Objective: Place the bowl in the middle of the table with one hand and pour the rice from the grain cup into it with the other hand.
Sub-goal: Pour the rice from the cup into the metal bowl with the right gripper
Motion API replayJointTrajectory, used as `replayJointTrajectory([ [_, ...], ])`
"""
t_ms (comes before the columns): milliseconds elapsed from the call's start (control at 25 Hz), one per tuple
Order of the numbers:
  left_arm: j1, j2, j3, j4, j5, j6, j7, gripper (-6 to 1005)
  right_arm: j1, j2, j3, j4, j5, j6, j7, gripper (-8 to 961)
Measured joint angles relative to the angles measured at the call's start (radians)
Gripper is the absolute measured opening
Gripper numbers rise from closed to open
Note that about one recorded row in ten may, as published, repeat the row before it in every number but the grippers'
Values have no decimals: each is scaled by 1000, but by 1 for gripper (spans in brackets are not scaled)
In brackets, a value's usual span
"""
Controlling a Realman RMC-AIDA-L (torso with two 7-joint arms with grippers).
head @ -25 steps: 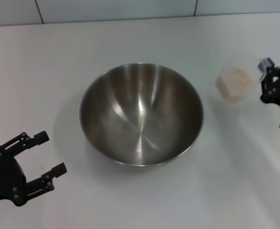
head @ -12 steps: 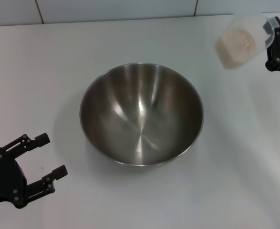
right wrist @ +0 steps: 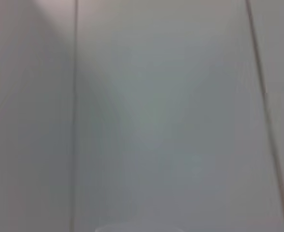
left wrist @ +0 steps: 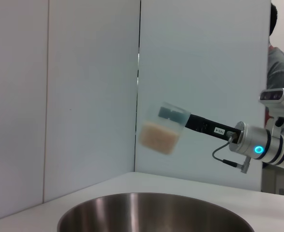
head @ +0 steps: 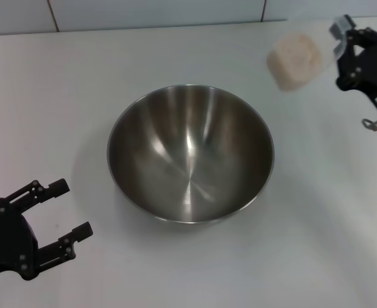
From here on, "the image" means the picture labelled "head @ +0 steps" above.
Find white rice grains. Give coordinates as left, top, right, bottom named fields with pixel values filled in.
left=267, top=31, right=322, bottom=94

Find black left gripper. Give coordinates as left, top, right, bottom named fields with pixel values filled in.
left=0, top=178, right=94, bottom=280

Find clear plastic cup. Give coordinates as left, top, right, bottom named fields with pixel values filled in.
left=267, top=19, right=353, bottom=94

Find stainless steel mixing bowl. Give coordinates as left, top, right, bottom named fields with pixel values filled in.
left=107, top=83, right=276, bottom=225

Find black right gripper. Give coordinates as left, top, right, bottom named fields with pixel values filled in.
left=329, top=15, right=377, bottom=114

